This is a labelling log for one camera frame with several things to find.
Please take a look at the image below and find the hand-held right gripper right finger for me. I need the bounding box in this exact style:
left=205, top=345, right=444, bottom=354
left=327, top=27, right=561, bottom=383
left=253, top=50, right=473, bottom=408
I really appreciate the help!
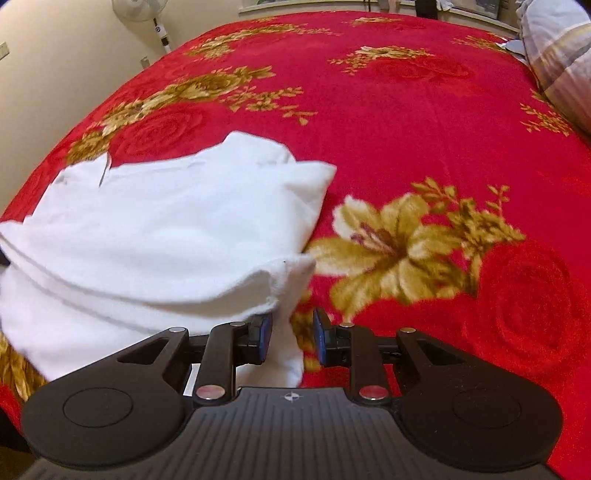
left=313, top=308, right=455, bottom=407

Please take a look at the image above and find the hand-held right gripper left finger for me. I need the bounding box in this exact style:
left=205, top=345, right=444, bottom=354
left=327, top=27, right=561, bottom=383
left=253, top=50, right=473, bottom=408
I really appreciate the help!
left=117, top=312, right=274, bottom=407

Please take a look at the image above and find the white shirt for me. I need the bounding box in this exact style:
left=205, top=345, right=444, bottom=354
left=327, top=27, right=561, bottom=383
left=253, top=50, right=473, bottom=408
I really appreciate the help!
left=0, top=131, right=338, bottom=388

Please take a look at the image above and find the red floral blanket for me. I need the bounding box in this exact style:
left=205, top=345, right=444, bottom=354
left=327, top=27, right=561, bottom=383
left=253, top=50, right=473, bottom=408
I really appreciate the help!
left=0, top=11, right=591, bottom=480

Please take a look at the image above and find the white standing fan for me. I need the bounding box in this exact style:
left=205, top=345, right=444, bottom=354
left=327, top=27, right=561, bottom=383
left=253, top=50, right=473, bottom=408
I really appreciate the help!
left=112, top=0, right=172, bottom=51

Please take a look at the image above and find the plaid quilt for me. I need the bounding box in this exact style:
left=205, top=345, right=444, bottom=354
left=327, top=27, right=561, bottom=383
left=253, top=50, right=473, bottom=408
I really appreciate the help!
left=501, top=0, right=591, bottom=137

